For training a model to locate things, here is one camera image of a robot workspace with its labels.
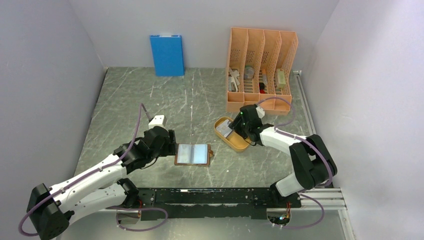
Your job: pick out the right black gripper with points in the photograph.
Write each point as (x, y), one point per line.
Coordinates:
(233, 124)

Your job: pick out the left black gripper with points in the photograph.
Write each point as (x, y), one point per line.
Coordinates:
(170, 147)

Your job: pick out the brown leather card holder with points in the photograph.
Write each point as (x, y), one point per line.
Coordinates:
(201, 156)

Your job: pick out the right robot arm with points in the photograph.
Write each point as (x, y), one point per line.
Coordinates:
(312, 163)

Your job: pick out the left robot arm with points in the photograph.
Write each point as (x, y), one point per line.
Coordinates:
(53, 209)

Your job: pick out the orange oval tray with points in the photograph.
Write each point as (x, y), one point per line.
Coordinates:
(234, 140)

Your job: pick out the red orange item in organizer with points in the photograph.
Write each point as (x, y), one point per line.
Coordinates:
(262, 81)

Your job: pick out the white parts in organizer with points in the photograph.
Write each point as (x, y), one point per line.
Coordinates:
(234, 84)

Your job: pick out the grey round item in organizer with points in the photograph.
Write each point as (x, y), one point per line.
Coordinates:
(249, 73)

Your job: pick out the green eraser in organizer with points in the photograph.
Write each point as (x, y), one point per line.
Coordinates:
(281, 78)

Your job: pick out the orange desk file organizer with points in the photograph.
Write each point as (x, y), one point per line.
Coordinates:
(259, 63)

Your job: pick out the blue box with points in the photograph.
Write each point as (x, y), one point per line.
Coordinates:
(167, 53)

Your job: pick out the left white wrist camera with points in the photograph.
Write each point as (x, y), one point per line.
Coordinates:
(158, 121)

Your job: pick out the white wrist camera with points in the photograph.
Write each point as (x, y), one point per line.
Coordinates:
(260, 111)
(158, 121)

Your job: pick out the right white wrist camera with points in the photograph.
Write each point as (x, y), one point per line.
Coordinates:
(260, 111)

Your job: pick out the black base frame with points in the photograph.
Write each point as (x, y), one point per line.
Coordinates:
(190, 203)

